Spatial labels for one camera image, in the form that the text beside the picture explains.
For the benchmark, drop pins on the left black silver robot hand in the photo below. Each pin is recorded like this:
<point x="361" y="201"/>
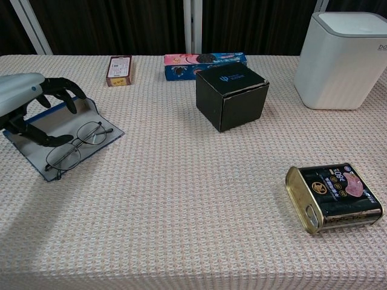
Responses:
<point x="18" y="90"/>

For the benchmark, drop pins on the blue glasses case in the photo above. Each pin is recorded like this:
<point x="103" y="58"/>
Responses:
<point x="60" y="124"/>

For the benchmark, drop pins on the thin-framed eyeglasses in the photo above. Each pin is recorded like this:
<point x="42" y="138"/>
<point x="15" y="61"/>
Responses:
<point x="63" y="157"/>

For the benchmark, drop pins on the small brown snack packet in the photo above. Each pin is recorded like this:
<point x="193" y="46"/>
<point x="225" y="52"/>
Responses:
<point x="119" y="68"/>

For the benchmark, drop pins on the pink blue cookie box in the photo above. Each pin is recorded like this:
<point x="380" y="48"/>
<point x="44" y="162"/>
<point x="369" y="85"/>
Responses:
<point x="181" y="71"/>

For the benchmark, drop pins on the black cube cardboard box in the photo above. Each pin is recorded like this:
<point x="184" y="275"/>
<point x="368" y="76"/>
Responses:
<point x="232" y="105"/>

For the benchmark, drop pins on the beige woven tablecloth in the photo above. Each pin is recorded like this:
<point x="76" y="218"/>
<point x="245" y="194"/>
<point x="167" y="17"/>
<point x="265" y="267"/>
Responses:
<point x="181" y="211"/>

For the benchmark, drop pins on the white square trash bin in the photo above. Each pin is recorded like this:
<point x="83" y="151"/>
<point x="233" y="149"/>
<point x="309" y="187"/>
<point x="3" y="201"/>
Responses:
<point x="338" y="69"/>

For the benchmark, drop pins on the black gold luncheon meat can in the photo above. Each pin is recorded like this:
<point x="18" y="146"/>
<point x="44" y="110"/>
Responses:
<point x="338" y="193"/>

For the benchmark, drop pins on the silver aluminium extrusion bar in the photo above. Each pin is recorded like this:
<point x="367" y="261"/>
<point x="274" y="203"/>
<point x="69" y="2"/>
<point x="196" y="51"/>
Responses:
<point x="193" y="27"/>
<point x="322" y="5"/>
<point x="31" y="27"/>

